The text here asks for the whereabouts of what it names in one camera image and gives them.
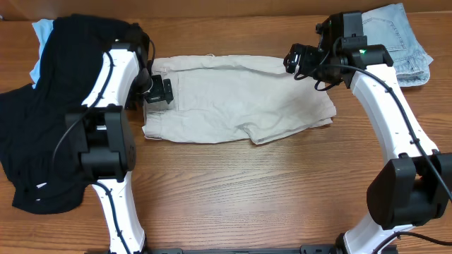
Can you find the folded light blue jeans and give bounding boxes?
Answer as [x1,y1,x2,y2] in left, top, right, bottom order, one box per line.
[362,3,433,87]

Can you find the black garment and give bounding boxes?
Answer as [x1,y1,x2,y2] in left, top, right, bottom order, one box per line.
[1,14,142,214]

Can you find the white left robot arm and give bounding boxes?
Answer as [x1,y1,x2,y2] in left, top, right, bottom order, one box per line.
[62,23,174,253]

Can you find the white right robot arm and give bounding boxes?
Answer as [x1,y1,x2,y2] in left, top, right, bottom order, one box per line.
[284,11,451,254]

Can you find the light blue garment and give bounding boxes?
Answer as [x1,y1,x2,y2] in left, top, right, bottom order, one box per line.
[30,19,54,89]

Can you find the beige shorts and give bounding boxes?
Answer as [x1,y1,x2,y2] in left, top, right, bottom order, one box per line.
[142,55,336,145]

